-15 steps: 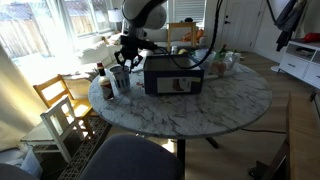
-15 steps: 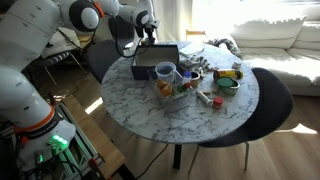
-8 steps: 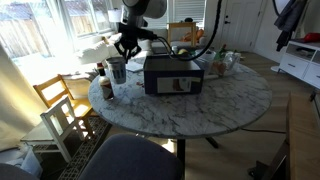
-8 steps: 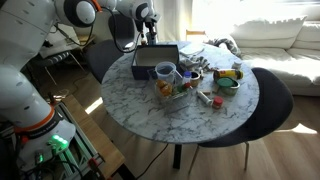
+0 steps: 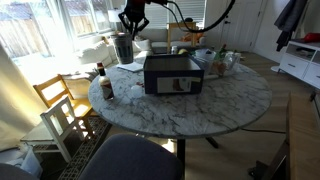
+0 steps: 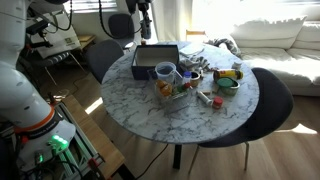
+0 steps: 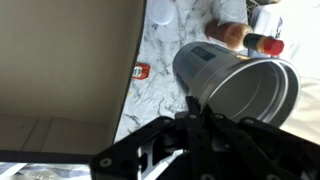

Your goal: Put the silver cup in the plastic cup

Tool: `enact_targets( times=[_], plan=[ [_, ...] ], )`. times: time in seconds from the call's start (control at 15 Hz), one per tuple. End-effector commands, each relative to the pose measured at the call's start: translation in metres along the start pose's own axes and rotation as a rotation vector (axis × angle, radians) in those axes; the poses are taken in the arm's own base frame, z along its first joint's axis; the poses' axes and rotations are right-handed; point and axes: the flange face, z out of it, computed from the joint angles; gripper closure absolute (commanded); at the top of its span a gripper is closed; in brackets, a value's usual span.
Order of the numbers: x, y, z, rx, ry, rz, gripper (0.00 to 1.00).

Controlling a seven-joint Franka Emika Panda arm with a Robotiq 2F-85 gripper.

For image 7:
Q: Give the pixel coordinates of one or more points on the red ketchup packet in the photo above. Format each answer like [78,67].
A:
[141,70]

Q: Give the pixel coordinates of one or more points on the white round container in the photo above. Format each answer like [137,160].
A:
[161,11]

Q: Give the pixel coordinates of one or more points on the grey striped cloth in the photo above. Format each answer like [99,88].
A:
[36,170]

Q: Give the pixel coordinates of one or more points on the brown sauce bottle red cap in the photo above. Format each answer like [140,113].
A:
[240,35]

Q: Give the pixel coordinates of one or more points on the silver metal cup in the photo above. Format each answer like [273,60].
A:
[233,83]

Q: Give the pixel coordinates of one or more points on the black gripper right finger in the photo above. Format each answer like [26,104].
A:
[260,146]

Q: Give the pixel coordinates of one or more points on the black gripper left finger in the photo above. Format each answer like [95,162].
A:
[133,150]

